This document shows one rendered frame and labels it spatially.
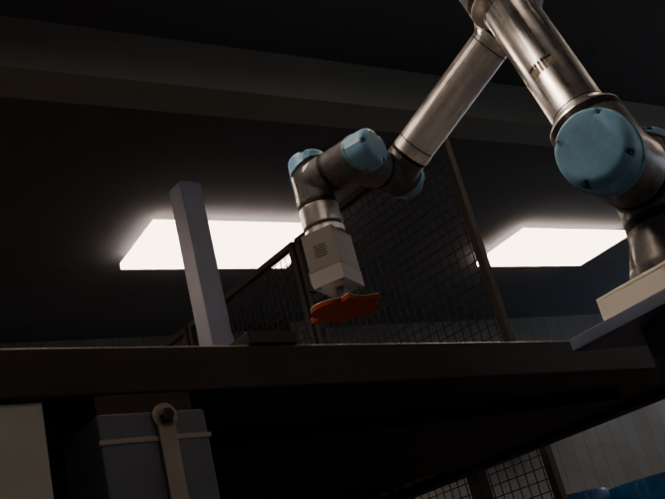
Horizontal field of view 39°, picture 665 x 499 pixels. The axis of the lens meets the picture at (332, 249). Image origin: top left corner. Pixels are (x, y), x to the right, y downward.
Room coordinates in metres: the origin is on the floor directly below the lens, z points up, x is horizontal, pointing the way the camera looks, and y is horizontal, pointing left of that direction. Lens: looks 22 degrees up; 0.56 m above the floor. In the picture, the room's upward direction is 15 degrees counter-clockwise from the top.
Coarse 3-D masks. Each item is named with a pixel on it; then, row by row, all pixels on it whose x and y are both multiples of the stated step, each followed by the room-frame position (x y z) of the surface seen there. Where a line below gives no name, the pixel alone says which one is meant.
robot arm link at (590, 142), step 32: (480, 0) 1.27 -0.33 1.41; (512, 0) 1.26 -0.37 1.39; (512, 32) 1.26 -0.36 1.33; (544, 32) 1.24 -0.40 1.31; (544, 64) 1.24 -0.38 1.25; (576, 64) 1.24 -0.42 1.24; (544, 96) 1.25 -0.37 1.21; (576, 96) 1.22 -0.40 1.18; (608, 96) 1.21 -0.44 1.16; (576, 128) 1.20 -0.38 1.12; (608, 128) 1.18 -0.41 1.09; (640, 128) 1.22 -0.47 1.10; (576, 160) 1.21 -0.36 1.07; (608, 160) 1.19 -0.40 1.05; (640, 160) 1.20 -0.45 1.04; (608, 192) 1.23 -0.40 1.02; (640, 192) 1.26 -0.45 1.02
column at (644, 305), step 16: (640, 304) 1.27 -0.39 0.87; (656, 304) 1.25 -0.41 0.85; (608, 320) 1.32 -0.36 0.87; (624, 320) 1.30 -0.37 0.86; (640, 320) 1.30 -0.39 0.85; (656, 320) 1.32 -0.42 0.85; (576, 336) 1.37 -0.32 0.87; (592, 336) 1.35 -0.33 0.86; (608, 336) 1.34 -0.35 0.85; (624, 336) 1.37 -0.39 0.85; (640, 336) 1.40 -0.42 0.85; (656, 336) 1.33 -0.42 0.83; (656, 352) 1.35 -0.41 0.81
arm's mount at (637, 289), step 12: (660, 264) 1.27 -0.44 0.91; (636, 276) 1.31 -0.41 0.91; (648, 276) 1.29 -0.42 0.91; (660, 276) 1.28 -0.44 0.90; (624, 288) 1.33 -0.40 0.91; (636, 288) 1.31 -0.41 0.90; (648, 288) 1.30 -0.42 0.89; (660, 288) 1.28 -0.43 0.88; (600, 300) 1.37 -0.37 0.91; (612, 300) 1.35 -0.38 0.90; (624, 300) 1.33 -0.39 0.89; (636, 300) 1.32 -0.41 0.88; (612, 312) 1.36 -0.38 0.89
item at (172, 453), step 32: (96, 416) 0.98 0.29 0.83; (128, 416) 1.00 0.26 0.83; (160, 416) 1.02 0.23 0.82; (192, 416) 1.06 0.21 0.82; (64, 448) 1.04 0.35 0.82; (96, 448) 0.98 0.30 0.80; (128, 448) 1.00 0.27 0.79; (160, 448) 1.02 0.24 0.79; (192, 448) 1.05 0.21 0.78; (96, 480) 0.99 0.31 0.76; (128, 480) 0.99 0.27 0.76; (160, 480) 1.02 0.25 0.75; (192, 480) 1.04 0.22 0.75
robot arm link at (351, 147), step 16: (336, 144) 1.50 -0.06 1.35; (352, 144) 1.47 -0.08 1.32; (368, 144) 1.46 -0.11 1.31; (384, 144) 1.51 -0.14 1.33; (320, 160) 1.51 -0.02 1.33; (336, 160) 1.49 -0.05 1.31; (352, 160) 1.48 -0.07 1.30; (368, 160) 1.48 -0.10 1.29; (384, 160) 1.50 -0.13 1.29; (336, 176) 1.51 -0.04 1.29; (352, 176) 1.51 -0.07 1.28; (368, 176) 1.53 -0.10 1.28; (384, 176) 1.55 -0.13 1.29
